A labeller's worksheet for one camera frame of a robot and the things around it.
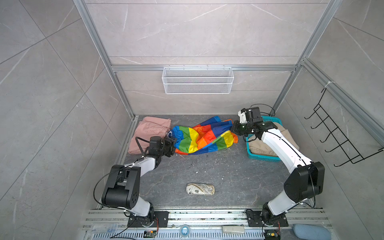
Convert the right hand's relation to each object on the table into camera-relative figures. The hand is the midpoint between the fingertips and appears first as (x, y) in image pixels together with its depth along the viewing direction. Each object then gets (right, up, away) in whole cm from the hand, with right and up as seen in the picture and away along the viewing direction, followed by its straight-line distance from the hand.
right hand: (229, 126), depth 86 cm
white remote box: (0, -47, -18) cm, 51 cm away
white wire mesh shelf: (-20, +32, +15) cm, 41 cm away
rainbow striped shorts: (-10, -5, +2) cm, 11 cm away
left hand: (-31, -7, +5) cm, 32 cm away
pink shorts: (-55, -1, +21) cm, 59 cm away
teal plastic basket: (+32, +6, +22) cm, 39 cm away
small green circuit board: (-42, -52, -15) cm, 68 cm away
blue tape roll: (-25, -51, -14) cm, 59 cm away
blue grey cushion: (+34, -49, -17) cm, 62 cm away
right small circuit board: (+17, -52, -16) cm, 57 cm away
